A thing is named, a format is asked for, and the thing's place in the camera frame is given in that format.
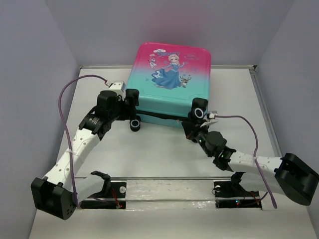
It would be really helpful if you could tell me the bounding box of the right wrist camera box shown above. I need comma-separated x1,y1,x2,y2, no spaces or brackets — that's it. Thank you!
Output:
200,111,218,127

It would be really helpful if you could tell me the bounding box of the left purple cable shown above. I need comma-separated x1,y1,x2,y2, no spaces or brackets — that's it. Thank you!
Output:
58,74,118,209

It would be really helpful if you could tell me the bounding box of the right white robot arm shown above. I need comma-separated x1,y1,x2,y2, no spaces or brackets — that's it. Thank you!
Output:
182,121,319,206

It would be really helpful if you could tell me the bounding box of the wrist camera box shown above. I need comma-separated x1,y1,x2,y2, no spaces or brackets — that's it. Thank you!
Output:
200,111,218,127
108,81,126,98

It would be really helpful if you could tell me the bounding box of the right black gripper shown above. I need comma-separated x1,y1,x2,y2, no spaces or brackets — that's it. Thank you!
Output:
182,119,212,157

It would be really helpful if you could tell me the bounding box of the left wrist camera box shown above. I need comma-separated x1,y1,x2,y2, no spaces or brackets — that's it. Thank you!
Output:
108,81,126,98

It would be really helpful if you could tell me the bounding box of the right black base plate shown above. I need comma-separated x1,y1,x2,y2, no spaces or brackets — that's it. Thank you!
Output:
211,181,262,209

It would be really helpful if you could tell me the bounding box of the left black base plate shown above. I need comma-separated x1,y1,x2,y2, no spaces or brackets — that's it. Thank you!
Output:
80,181,127,210

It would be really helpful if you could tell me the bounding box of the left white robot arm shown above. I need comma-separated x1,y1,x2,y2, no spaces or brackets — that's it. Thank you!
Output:
31,89,140,220

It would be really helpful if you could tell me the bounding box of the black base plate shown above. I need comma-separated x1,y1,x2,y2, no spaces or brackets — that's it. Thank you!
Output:
211,181,262,209
80,181,127,210

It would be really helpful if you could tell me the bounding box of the pink and teal suitcase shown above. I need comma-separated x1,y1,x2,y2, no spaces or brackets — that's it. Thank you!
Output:
127,42,211,127

